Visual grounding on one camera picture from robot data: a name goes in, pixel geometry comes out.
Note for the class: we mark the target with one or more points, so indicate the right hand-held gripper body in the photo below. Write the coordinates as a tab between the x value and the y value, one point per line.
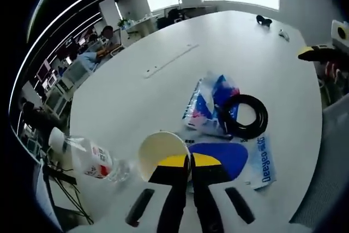
342	33

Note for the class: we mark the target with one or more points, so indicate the clear plastic water bottle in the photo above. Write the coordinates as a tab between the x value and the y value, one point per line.
92	156

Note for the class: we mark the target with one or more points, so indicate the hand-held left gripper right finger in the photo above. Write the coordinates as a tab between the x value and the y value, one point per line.
207	203

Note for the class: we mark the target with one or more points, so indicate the blue tissue pack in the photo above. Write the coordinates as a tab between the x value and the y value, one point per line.
201	102

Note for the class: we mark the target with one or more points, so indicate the small black object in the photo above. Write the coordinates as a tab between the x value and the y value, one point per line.
264	21

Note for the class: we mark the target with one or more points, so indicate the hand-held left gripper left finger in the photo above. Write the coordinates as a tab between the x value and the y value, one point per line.
174	203

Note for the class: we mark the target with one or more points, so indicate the small white object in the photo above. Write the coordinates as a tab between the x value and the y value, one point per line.
284	35

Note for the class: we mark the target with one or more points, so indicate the grey mesh chair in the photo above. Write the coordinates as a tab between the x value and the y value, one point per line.
335	148

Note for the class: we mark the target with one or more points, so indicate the white printed paper cup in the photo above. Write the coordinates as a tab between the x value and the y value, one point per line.
161	145

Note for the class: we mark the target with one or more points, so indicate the blue pad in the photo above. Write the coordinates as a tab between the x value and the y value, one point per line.
231	156

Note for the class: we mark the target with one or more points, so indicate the green potted plant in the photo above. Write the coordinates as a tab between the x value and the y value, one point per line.
123	23

